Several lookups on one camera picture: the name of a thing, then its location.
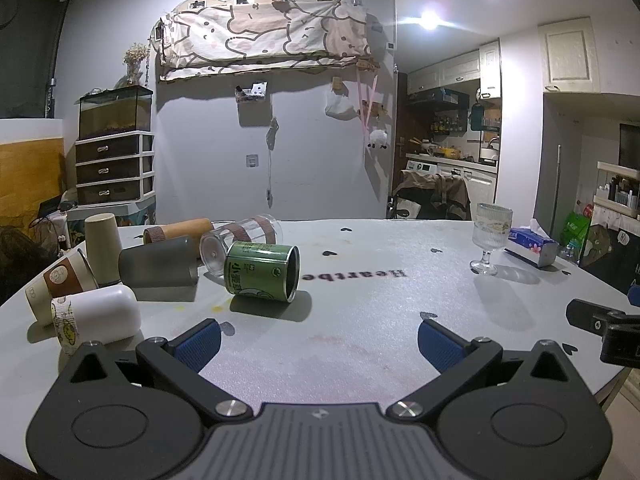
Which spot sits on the dried flower vase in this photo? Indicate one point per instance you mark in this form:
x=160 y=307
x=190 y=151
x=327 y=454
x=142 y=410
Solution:
x=134 y=62

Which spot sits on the black curtain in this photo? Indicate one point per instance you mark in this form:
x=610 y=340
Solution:
x=27 y=45

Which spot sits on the white drawer unit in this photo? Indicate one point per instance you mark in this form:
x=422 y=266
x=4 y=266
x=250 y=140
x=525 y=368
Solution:
x=112 y=167

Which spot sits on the small clear wall hook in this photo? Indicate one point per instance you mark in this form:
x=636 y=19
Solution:
x=251 y=160

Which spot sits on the laptop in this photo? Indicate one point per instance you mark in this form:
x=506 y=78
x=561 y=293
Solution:
x=50 y=207

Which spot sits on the ceiling light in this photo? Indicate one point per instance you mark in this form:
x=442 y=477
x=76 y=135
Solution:
x=429 y=20

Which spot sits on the pink ribbons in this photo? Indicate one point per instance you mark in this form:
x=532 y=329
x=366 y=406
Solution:
x=368 y=102

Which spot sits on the green tin cup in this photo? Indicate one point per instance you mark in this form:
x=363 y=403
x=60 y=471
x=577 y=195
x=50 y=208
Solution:
x=257 y=272

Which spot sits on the white wall cabinet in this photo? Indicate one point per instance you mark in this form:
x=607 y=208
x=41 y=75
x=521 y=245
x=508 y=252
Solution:
x=569 y=55

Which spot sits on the white plush toy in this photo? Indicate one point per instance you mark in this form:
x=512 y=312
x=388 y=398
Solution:
x=379 y=140

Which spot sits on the glass fish tank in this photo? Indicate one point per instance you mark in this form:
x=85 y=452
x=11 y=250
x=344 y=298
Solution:
x=115 y=112

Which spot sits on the tall brown cup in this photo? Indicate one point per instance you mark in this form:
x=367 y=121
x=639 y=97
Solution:
x=180 y=229

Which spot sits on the clear cup with brown sleeve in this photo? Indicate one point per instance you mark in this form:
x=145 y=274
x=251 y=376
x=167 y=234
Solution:
x=240 y=240

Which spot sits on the brown and white paper cup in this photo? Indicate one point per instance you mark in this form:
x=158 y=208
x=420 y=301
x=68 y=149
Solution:
x=60 y=282

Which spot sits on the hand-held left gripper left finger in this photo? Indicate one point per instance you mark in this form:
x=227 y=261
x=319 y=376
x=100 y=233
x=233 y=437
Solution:
x=201 y=344

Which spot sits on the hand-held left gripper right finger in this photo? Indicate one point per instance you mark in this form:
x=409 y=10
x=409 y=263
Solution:
x=439 y=344

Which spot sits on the white cup with printed band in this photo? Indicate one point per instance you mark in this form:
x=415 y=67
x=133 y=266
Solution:
x=102 y=312

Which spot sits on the grey cup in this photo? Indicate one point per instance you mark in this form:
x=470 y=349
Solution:
x=160 y=262

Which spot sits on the white kitchen upper cabinets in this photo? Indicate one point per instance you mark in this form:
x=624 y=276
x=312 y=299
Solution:
x=457 y=70

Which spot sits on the white hanging bag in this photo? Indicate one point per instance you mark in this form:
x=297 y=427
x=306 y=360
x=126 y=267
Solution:
x=340 y=106

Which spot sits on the blue tissue pack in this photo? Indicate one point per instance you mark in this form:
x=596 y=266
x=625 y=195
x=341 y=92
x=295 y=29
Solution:
x=530 y=245

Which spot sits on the black bag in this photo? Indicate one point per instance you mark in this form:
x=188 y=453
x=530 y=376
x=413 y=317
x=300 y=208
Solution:
x=610 y=255

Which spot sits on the ribbed glass goblet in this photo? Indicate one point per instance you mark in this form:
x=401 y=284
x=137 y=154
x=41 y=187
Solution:
x=492 y=232

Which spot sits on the white shelf with bottles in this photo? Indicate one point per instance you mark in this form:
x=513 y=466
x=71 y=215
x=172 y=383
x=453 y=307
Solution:
x=620 y=187

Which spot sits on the chair with draped cloth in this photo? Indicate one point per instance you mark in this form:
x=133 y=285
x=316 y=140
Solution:
x=432 y=192

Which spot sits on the green bag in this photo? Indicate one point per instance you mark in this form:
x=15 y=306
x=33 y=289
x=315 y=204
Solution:
x=575 y=230

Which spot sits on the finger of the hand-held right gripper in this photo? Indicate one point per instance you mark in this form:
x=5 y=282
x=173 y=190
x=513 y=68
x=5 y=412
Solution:
x=587 y=314

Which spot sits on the white washing machine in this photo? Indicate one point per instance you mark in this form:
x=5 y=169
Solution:
x=480 y=185

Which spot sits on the beige cup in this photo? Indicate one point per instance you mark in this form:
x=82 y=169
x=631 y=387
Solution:
x=102 y=247

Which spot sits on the printed blanket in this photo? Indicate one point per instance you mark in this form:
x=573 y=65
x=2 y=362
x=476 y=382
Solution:
x=265 y=30

